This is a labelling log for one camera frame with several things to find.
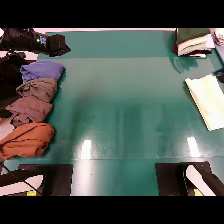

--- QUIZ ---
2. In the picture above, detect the cream T-shirt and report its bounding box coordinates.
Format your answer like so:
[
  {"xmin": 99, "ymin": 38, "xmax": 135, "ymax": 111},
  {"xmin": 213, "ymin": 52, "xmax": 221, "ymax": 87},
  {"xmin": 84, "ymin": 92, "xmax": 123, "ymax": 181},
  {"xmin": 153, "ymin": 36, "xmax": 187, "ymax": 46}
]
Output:
[{"xmin": 184, "ymin": 73, "xmax": 224, "ymax": 132}]

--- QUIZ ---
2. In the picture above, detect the white garment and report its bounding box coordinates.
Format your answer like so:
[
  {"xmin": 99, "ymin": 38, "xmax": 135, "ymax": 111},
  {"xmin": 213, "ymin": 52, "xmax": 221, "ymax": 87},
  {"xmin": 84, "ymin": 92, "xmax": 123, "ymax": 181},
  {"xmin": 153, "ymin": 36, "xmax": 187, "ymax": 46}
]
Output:
[{"xmin": 209, "ymin": 28, "xmax": 224, "ymax": 47}]

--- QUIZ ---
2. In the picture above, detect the pale folded garment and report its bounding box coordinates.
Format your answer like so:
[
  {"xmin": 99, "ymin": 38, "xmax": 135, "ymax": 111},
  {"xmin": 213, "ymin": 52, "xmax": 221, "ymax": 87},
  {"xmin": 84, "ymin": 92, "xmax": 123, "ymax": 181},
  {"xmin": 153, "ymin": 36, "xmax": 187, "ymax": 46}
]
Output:
[{"xmin": 177, "ymin": 34, "xmax": 210, "ymax": 57}]

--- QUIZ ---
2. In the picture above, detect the blue garment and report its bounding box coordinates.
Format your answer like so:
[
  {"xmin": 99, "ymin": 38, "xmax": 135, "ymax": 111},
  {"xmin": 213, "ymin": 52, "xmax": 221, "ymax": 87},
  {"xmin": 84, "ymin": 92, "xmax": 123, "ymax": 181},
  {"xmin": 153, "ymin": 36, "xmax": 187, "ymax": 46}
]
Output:
[{"xmin": 19, "ymin": 60, "xmax": 66, "ymax": 83}]

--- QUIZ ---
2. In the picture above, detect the black garment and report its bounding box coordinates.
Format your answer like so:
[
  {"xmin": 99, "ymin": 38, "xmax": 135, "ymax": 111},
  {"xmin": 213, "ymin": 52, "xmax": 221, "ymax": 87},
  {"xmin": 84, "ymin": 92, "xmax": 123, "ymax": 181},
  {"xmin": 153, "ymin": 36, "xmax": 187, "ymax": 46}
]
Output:
[{"xmin": 0, "ymin": 51, "xmax": 33, "ymax": 118}]

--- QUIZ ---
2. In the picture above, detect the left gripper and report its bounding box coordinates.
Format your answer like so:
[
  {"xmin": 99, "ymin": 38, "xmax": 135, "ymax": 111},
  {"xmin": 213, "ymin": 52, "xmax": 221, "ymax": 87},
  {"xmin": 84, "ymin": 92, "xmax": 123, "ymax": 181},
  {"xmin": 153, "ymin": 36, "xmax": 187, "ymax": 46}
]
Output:
[{"xmin": 45, "ymin": 33, "xmax": 72, "ymax": 57}]

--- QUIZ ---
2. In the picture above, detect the mauve garment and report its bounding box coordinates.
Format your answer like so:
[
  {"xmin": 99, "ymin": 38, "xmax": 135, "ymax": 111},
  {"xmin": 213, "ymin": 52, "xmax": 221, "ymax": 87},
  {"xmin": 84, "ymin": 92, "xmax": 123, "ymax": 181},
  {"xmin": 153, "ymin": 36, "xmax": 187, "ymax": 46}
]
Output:
[{"xmin": 4, "ymin": 95, "xmax": 54, "ymax": 128}]

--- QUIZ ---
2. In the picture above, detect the orange garment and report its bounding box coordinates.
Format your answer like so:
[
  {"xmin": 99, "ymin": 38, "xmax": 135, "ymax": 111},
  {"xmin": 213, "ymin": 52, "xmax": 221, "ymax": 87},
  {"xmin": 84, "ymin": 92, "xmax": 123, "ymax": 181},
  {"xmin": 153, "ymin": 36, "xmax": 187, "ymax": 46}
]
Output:
[{"xmin": 0, "ymin": 122, "xmax": 56, "ymax": 160}]

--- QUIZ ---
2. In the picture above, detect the grey-green garment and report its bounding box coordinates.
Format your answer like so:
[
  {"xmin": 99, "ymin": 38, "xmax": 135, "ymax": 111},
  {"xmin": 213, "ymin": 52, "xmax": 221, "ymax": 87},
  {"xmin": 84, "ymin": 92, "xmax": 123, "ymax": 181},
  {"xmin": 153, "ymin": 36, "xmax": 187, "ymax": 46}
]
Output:
[{"xmin": 15, "ymin": 77, "xmax": 59, "ymax": 103}]

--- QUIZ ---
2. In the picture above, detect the dark red folded garment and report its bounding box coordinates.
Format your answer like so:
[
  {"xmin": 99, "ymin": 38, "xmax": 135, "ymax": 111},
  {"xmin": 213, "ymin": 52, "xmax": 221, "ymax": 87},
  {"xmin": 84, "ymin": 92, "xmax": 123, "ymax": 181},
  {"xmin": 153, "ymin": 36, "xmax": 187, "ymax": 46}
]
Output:
[{"xmin": 172, "ymin": 32, "xmax": 213, "ymax": 58}]

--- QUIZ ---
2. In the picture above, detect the dark green folded garment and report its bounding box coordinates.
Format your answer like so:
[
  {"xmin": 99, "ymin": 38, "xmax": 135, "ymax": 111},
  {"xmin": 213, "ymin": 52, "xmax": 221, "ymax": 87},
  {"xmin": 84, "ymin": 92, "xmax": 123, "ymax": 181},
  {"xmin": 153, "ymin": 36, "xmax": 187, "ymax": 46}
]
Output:
[{"xmin": 175, "ymin": 28, "xmax": 212, "ymax": 46}]

